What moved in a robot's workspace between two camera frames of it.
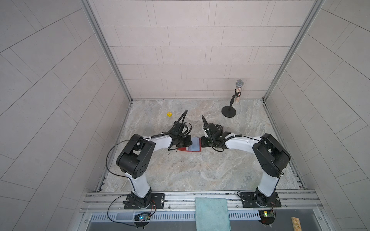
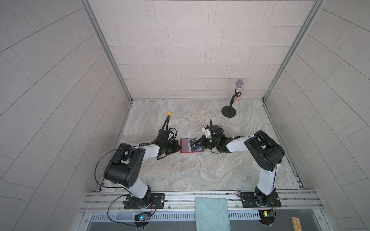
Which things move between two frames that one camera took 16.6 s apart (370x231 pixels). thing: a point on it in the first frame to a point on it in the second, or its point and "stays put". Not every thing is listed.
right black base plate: [255, 199] stays put
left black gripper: [188, 138] to [175, 144]
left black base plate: [150, 201] stays put
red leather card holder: [186, 149] stays put
